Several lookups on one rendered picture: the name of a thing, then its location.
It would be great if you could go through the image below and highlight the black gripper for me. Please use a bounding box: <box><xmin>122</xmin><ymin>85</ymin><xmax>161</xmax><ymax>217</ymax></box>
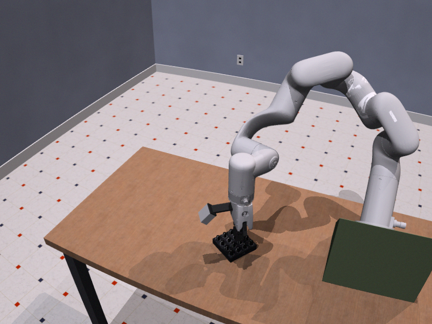
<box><xmin>228</xmin><ymin>198</ymin><xmax>254</xmax><ymax>242</ymax></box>

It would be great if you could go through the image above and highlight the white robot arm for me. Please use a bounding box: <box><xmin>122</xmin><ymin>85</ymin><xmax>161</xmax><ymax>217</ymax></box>
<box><xmin>228</xmin><ymin>51</ymin><xmax>419</xmax><ymax>230</ymax></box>

